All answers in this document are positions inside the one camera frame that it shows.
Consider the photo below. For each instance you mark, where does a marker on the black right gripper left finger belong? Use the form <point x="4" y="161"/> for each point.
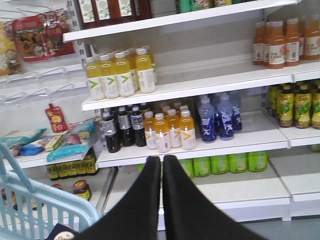
<point x="135" y="216"/>

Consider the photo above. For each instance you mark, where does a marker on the white supermarket shelf unit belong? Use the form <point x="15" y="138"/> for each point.
<point x="196" y="53"/>

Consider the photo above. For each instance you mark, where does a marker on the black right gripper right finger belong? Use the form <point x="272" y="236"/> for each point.
<point x="189" y="215"/>

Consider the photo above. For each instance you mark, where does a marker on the light blue plastic basket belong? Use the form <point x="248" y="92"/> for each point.
<point x="29" y="210"/>

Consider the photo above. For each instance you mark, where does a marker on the dark blue Chocofitos cookie box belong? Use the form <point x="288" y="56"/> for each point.
<point x="62" y="232"/>

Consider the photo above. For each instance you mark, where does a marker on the green drink bottles row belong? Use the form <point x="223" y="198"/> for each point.
<point x="255" y="161"/>

